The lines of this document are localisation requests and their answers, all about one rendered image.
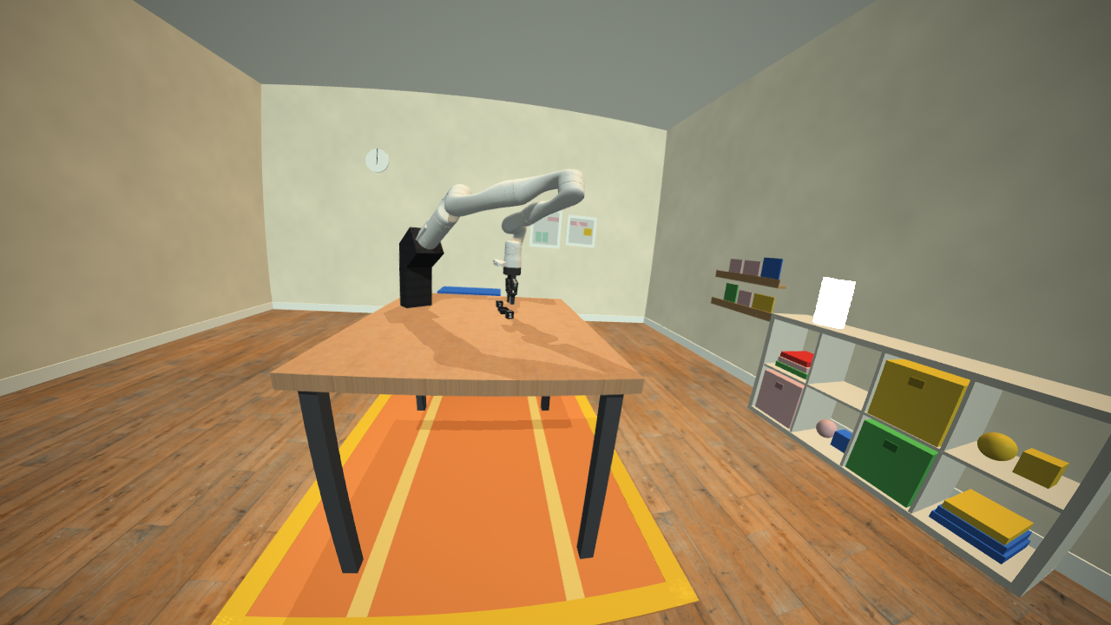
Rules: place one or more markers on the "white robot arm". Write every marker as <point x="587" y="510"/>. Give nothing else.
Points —
<point x="460" y="202"/>

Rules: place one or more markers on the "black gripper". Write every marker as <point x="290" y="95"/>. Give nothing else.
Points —
<point x="512" y="272"/>

